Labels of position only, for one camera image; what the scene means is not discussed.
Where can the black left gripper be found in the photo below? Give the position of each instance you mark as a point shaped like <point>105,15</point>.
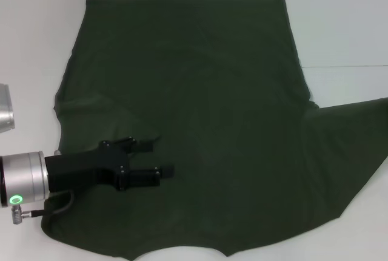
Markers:
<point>85,167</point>

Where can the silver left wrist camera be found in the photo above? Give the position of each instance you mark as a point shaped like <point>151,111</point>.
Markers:
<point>5,115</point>

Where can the dark green t-shirt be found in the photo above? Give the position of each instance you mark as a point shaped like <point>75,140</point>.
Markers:
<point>197,91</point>

